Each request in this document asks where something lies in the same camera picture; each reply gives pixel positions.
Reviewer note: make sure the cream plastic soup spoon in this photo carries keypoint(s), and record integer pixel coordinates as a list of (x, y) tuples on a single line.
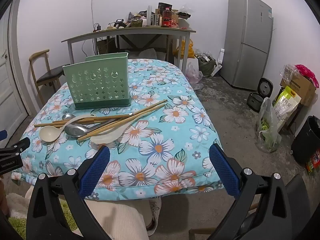
[(50, 133)]

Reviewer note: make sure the person's cream trousered leg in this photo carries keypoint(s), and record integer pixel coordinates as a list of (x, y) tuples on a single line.
[(117, 220)]

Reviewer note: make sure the white rice paddle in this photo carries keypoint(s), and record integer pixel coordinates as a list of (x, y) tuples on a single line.
[(105, 137)]

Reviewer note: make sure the clear bag of vegetables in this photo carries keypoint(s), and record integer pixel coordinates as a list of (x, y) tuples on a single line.
[(268, 130)]

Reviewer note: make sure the white pinkish plastic bag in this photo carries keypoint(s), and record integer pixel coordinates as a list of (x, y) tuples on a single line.
[(193, 73)]

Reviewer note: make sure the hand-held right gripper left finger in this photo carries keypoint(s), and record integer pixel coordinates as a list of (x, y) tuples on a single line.
[(96, 170)]

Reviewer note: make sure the cardboard box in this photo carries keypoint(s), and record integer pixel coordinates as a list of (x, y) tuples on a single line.
[(303, 87)]

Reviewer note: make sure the red snack packet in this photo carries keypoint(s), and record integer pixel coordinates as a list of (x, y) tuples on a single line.
[(314, 161)]

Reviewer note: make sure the pink plastic bag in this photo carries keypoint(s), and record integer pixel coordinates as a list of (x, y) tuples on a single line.
[(307, 73)]

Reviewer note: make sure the blue floral blanket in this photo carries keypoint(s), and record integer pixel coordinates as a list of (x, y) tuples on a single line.
[(175, 135)]

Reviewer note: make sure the silver refrigerator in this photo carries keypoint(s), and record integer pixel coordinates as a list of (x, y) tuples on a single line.
[(246, 42)]

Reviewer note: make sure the white long box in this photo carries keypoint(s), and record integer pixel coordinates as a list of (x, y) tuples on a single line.
[(220, 60)]

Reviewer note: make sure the green rug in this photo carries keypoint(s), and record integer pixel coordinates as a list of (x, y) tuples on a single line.
[(17, 227)]

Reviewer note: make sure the clear plastic bag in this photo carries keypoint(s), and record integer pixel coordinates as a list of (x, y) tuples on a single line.
[(288, 71)]

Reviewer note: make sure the white door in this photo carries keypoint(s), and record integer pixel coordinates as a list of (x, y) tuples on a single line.
[(7, 80)]

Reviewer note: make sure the black rice cooker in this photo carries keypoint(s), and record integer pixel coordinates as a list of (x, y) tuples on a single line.
[(257, 102)]

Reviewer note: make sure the wooden chair dark seat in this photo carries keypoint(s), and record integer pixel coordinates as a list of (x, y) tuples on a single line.
[(50, 73)]

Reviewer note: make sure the cooking oil bottle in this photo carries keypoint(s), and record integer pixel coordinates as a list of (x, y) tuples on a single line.
[(166, 17)]

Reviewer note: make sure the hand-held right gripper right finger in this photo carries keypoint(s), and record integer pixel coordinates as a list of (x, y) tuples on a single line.
[(225, 170)]

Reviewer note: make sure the white shoe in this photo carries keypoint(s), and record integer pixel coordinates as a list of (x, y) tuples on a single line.
[(155, 215)]

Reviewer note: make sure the black trash bin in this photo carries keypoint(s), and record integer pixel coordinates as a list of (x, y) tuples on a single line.
[(306, 140)]

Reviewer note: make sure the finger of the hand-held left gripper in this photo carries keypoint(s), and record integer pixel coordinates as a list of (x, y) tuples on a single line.
[(21, 143), (2, 135)]

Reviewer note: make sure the grey table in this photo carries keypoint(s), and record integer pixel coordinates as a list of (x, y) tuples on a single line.
[(140, 31)]

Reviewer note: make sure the white bag under table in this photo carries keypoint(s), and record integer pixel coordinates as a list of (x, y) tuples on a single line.
[(152, 54)]

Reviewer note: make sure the yellow plastic bag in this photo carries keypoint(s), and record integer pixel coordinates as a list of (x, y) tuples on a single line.
[(188, 50)]

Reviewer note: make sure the large metal spoon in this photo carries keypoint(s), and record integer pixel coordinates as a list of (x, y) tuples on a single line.
[(75, 130)]

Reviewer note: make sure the glass jar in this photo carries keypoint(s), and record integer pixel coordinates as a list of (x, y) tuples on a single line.
[(136, 22)]

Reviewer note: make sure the yellow green rice bag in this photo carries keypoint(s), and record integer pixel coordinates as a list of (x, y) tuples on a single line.
[(286, 105)]

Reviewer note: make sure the green plastic utensil holder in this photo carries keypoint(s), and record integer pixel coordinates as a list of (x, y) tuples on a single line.
[(97, 85)]

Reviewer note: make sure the small metal spoon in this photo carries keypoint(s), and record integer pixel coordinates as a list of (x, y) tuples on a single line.
[(68, 116)]

